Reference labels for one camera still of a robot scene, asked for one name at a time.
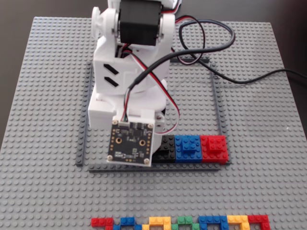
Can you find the long dark grey lego strip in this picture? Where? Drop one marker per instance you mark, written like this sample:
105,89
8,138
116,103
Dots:
217,103
84,115
180,168

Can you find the blue lego brick shape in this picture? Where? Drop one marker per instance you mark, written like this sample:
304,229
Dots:
213,220
127,221

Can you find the black lego cube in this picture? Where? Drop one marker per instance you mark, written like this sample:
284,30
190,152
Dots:
166,148

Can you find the grey studded lego baseplate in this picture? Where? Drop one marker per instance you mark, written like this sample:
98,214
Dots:
251,143

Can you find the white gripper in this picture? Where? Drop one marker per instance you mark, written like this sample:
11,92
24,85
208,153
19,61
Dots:
159,130

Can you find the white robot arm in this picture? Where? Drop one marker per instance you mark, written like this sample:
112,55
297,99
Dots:
105,69

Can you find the short dark grey lego strip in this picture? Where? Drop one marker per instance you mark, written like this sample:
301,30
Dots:
202,60

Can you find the green lego brick shape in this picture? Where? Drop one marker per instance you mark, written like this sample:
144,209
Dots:
184,220

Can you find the black camera circuit board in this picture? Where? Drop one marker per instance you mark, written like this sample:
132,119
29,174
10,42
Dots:
129,143

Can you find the red lego cube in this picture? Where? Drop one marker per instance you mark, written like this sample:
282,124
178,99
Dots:
214,148

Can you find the blue lego cube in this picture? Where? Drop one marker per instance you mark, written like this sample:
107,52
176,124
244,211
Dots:
188,148

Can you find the red lego brick shape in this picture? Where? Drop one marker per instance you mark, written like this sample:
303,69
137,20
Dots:
100,221
260,219

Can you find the yellow lego brick shape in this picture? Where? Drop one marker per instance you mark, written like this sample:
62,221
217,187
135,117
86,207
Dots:
237,219
157,220

